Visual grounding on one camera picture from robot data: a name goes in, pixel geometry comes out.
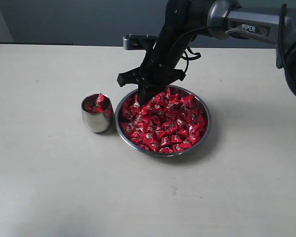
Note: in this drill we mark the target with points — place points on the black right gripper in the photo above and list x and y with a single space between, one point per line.
157 69

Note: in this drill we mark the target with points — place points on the red candy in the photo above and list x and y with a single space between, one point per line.
168 94
165 150
93 108
188 102
99 100

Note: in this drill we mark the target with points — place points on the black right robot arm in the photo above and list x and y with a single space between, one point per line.
219 19

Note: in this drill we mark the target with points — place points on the stainless steel cup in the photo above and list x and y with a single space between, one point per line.
101 122

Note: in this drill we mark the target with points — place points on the metal bowl of red candies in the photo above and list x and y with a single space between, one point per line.
174 122

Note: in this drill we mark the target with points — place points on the red wrapped candy top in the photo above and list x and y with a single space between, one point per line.
168 94

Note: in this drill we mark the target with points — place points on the red wrapped candy front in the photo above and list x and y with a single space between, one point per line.
165 150

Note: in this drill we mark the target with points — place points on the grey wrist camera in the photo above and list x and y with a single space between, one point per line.
139 42

